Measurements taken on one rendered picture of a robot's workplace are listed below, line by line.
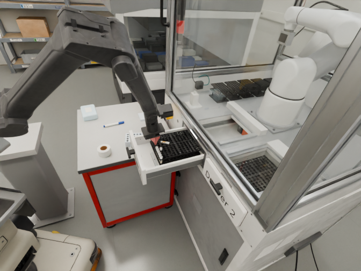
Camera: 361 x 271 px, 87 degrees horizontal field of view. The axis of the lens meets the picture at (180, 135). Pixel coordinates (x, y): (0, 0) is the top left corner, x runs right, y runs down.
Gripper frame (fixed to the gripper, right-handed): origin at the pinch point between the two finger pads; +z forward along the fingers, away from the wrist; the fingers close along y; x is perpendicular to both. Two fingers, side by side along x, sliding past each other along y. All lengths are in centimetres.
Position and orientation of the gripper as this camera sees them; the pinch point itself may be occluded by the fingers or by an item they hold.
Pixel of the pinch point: (154, 142)
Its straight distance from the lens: 96.2
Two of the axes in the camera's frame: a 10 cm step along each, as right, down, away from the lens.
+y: 9.4, -2.6, 2.4
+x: -3.5, -6.1, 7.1
